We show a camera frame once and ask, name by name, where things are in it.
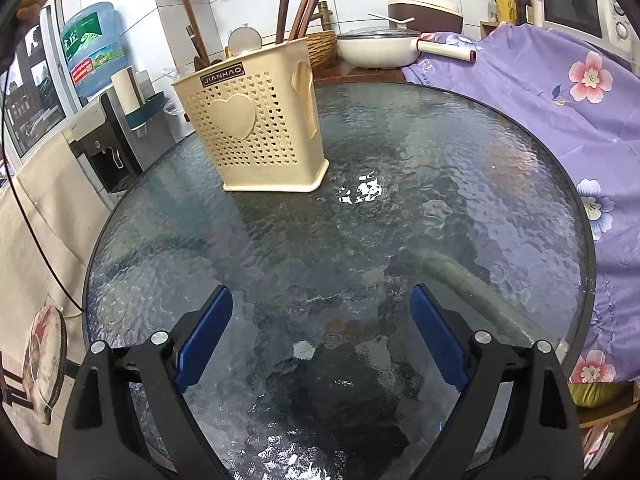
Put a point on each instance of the brown glass bottle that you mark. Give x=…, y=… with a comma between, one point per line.
x=523, y=5

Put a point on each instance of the floral round cushion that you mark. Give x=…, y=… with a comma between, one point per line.
x=45, y=360

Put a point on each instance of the purple floral cloth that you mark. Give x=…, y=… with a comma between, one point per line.
x=525, y=110

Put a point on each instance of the white microwave oven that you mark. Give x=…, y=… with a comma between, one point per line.
x=570, y=5

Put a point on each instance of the cream plastic utensil holder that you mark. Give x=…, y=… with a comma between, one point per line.
x=260, y=135

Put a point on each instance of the bronze faucet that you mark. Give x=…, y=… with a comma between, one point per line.
x=325, y=15

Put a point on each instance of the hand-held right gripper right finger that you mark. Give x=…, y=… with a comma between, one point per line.
x=440, y=340

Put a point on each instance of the beige cloth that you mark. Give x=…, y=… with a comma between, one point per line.
x=40, y=235

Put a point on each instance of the blue water bottle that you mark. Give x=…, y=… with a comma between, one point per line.
x=92, y=45

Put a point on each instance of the white and brown rice cooker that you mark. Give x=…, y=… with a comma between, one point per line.
x=425, y=17

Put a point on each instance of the green cushion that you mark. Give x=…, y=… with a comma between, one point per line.
x=600, y=395

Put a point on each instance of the white pan with glass lid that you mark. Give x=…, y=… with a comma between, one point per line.
x=375, y=52

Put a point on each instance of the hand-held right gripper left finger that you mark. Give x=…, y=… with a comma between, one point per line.
x=205, y=340

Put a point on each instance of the dark wooden counter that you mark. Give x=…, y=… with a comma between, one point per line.
x=350, y=75

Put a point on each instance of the teal cup holder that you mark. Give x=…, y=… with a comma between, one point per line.
x=150, y=110

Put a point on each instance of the clear plastic bags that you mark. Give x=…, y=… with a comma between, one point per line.
x=172, y=107

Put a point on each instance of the window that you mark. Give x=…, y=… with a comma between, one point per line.
x=30, y=85

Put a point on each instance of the grey water dispenser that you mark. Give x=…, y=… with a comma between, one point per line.
x=100, y=135

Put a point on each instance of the brown woven wash basin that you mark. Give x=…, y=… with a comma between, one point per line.
x=322, y=50

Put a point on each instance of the stack of paper cups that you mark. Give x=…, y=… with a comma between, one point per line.
x=124, y=87

